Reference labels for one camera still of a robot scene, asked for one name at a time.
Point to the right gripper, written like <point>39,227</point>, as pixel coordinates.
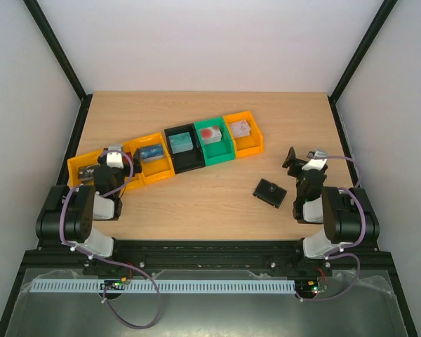
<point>299,166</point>

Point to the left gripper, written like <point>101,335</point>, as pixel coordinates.
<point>137,162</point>

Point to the black leather card holder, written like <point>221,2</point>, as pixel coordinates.
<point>270,193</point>

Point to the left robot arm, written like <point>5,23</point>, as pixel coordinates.
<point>68,213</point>

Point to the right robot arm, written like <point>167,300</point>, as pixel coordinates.
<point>345,214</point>

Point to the blue card stack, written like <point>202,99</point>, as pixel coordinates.
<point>151,153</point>

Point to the teal card stack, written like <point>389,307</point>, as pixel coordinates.
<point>180,142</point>

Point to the white patterned card stack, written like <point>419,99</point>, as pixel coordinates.
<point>240,128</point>

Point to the red circle card stack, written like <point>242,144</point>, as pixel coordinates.
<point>210,135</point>

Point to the right yellow bin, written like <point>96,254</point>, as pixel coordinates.
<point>252,142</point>

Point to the far left yellow bin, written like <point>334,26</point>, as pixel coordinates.
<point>91,158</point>

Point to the green bin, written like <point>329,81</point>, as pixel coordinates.
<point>218,152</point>

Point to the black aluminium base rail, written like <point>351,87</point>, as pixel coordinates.
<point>276,258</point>

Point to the white slotted cable duct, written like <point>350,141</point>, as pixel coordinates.
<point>164,286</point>

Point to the right frame post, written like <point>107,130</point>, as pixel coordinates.
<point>366,42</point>

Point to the frame post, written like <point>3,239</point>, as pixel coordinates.
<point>39,17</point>
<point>366,42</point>

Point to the left frame post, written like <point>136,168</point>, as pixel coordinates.
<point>39,17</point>

